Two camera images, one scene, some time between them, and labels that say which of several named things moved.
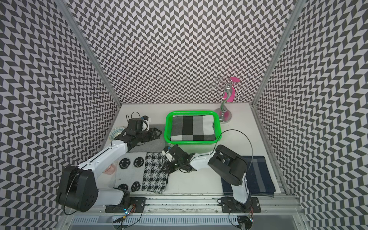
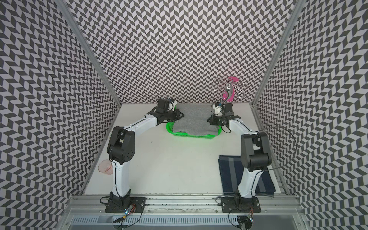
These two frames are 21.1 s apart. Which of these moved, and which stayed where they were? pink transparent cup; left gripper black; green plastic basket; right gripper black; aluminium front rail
Moved: left gripper black; right gripper black; green plastic basket
Stayed: aluminium front rail; pink transparent cup
